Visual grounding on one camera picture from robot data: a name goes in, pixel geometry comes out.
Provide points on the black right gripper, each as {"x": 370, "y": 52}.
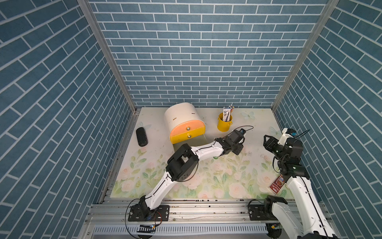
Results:
{"x": 271, "y": 142}

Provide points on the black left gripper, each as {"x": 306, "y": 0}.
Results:
{"x": 239, "y": 146}

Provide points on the orange top drawer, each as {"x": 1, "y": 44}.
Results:
{"x": 187, "y": 126}

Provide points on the yellow drawer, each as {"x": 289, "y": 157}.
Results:
{"x": 184, "y": 136}

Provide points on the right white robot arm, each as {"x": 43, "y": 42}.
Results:
{"x": 313, "y": 225}

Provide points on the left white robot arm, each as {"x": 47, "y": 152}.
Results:
{"x": 182, "y": 165}

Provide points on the white round drawer cabinet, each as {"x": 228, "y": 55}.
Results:
{"x": 180, "y": 113}

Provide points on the yellow metal bucket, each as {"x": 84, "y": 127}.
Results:
{"x": 223, "y": 126}

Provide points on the blue white pencil box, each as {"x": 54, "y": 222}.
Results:
{"x": 226, "y": 114}

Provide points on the red card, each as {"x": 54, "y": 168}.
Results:
{"x": 277, "y": 185}

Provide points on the black oval case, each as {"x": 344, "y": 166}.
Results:
{"x": 141, "y": 137}

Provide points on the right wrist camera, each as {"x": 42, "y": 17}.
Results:
{"x": 286, "y": 133}

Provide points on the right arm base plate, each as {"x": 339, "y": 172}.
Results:
{"x": 257, "y": 213}

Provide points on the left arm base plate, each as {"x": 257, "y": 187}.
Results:
{"x": 137, "y": 214}

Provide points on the aluminium mounting rail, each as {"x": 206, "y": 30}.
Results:
{"x": 180, "y": 211}

